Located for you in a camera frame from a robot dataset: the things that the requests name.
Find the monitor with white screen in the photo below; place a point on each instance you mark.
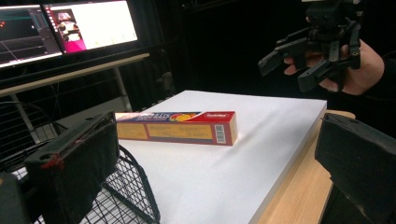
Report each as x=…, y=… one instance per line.
x=102, y=25

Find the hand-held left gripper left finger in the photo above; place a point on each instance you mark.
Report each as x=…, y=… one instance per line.
x=77, y=155

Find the wooden monitor shelf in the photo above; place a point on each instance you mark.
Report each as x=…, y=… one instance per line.
x=77, y=73

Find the monitor with dark screen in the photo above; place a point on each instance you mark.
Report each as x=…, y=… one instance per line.
x=25, y=34

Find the long red and yellow box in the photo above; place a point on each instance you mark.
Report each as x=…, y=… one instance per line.
x=180, y=130

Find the white board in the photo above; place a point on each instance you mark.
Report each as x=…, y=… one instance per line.
x=218, y=174

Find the metal stand leg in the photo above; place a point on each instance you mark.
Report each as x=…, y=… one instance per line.
x=122, y=88
x=23, y=116

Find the black curtain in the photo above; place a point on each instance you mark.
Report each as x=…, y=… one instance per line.
x=218, y=43

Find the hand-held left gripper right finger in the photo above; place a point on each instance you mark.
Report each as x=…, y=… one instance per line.
x=361, y=161

